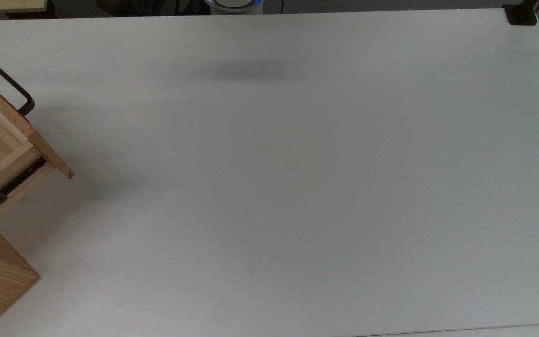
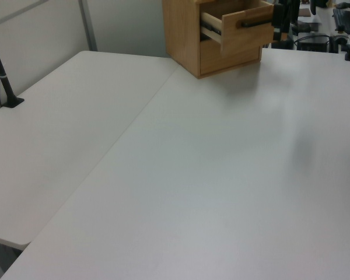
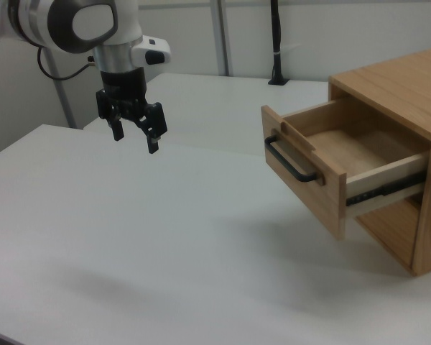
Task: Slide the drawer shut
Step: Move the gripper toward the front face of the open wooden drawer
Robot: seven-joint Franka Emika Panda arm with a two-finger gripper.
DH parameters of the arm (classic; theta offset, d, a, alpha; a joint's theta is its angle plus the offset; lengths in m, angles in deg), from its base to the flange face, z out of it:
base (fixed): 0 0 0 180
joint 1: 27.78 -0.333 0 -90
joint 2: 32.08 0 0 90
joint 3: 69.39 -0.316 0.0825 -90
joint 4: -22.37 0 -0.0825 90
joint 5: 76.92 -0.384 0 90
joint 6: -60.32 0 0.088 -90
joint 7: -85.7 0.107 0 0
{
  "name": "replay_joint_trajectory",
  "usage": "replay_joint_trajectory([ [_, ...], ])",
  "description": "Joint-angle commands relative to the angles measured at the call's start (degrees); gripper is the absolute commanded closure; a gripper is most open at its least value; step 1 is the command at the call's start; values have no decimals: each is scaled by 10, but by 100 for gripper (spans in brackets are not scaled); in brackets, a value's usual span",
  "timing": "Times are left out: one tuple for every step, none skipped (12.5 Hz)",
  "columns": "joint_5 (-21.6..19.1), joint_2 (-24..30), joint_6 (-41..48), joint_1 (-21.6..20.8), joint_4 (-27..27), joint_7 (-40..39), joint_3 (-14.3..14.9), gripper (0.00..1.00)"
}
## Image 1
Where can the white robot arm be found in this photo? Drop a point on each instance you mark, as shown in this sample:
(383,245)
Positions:
(234,5)

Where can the yellow foam board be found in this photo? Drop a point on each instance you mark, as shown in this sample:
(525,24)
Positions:
(7,4)

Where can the black camera stand clamp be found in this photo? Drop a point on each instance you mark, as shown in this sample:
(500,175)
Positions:
(521,16)

